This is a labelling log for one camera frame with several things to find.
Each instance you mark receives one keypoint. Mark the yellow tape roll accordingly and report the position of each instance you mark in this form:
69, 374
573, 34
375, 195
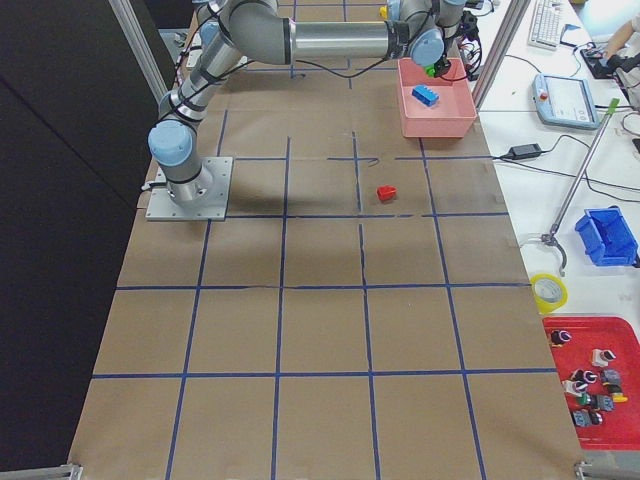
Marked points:
549, 292

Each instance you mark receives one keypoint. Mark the aluminium frame post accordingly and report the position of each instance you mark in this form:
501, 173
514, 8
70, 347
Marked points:
506, 32

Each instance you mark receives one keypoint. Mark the blue toy block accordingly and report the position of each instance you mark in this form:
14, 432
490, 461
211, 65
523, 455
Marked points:
425, 95

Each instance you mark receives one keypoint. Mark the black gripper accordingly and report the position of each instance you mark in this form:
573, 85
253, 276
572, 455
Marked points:
442, 67

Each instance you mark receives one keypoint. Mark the black power adapter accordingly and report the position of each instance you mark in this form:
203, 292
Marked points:
524, 151

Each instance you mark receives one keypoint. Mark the red toy block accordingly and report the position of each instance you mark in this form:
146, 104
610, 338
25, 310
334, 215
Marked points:
386, 193

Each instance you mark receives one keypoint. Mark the blue storage bin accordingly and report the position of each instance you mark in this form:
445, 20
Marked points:
607, 238

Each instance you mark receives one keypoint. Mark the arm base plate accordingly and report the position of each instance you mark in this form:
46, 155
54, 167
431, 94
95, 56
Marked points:
204, 198

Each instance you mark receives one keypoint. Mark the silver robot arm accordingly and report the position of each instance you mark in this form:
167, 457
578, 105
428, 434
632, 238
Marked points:
420, 30

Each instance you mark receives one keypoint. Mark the teach pendant tablet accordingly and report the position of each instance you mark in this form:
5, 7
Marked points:
564, 101

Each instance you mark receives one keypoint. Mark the red tray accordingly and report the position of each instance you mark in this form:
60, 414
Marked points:
597, 360

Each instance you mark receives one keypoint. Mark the white keyboard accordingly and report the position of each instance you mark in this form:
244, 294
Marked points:
544, 31

